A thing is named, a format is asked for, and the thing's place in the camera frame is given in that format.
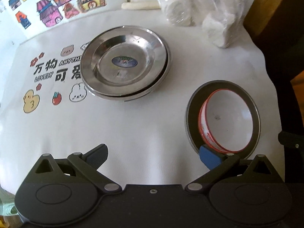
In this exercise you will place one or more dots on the wall poster with drawn houses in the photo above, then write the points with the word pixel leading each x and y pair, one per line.
pixel 59 4

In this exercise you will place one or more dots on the white wax candle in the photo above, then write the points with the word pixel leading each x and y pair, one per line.
pixel 140 5
pixel 142 0

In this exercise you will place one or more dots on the dark round plate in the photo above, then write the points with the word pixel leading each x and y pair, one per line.
pixel 192 114

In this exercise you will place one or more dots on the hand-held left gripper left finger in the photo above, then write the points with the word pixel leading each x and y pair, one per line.
pixel 96 155

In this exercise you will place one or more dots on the wooden cabinet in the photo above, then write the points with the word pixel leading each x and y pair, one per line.
pixel 275 4

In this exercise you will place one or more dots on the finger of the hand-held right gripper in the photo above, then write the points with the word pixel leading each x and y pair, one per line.
pixel 292 141

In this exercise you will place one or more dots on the pale green plastic object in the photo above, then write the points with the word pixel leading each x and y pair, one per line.
pixel 7 209

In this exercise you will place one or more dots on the stainless steel plate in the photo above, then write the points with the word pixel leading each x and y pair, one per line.
pixel 123 61
pixel 123 98

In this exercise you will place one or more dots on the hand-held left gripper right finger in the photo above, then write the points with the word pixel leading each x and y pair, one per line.
pixel 210 156

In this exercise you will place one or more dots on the white bowl with red rim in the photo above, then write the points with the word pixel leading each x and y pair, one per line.
pixel 225 118

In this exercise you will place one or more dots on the white printed tablecloth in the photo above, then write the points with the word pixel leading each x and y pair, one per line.
pixel 147 128

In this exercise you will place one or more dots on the clear bag of white pads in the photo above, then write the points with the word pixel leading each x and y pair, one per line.
pixel 180 4

